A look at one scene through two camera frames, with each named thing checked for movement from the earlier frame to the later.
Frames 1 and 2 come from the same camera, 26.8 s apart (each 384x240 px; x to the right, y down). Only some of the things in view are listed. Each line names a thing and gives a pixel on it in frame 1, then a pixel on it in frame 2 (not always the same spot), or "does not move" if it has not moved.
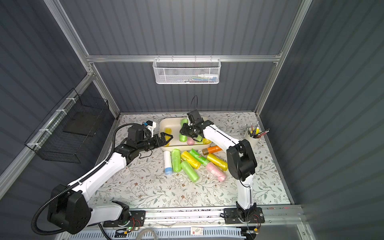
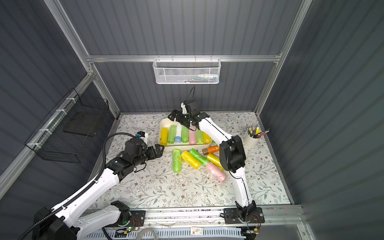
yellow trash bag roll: [168, 131] does not move
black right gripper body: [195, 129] to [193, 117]
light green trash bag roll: [199, 138] does not move
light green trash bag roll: [189, 171] to [172, 134]
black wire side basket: [64, 135] does not move
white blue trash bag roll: [168, 167] to [178, 138]
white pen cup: [254, 135] does not move
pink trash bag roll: [190, 141] does not move
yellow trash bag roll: [206, 141] does not move
